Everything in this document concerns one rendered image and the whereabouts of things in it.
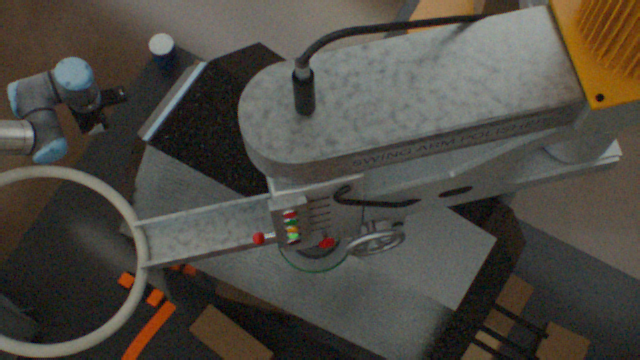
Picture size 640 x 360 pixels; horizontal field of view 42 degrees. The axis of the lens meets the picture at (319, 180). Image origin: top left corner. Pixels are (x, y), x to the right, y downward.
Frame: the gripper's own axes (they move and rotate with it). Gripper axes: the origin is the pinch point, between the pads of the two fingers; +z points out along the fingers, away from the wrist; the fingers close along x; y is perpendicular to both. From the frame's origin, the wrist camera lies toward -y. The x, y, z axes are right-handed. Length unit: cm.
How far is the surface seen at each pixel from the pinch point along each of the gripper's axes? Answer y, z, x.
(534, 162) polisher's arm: -82, -48, 83
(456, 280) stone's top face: -63, -5, 93
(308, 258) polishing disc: -30, -7, 67
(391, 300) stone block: -46, 2, 88
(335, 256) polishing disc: -37, -7, 71
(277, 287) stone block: -22, 16, 66
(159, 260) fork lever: 6, -28, 54
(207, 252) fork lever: -5, -29, 58
